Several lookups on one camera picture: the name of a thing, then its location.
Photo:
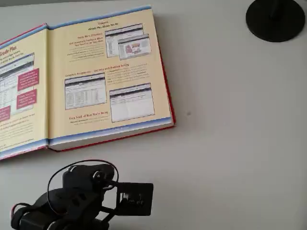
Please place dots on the red anatomy textbook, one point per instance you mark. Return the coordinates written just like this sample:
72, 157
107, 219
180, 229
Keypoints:
96, 83

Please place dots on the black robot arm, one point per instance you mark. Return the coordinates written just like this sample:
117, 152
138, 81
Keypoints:
60, 210

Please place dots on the black round stand base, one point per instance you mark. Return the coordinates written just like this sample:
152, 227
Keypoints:
273, 21

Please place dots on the black camera box with bracket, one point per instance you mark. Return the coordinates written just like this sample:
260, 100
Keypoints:
139, 198

